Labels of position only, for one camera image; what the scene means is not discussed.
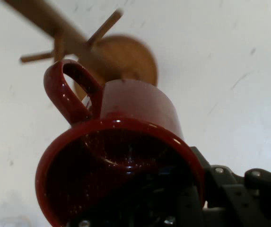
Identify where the wooden mug tree stand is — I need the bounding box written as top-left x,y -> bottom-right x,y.
2,0 -> 159,101

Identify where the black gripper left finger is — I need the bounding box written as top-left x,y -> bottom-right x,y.
72,165 -> 205,227

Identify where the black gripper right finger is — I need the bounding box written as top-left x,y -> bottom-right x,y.
189,146 -> 271,227

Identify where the dark red ceramic mug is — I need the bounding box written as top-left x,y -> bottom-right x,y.
35,59 -> 207,227

